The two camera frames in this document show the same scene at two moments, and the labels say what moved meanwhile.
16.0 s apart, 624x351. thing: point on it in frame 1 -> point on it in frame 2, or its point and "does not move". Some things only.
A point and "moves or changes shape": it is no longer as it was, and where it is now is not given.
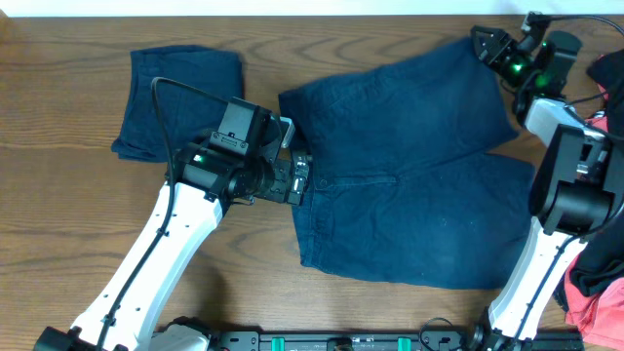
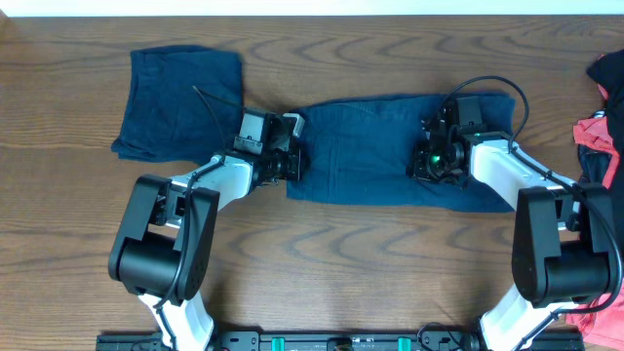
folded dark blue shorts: [186, 116] does not move
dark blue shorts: [405, 188] moves or changes shape
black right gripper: [493, 44] -> [417, 170]
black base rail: [368, 340] does not move
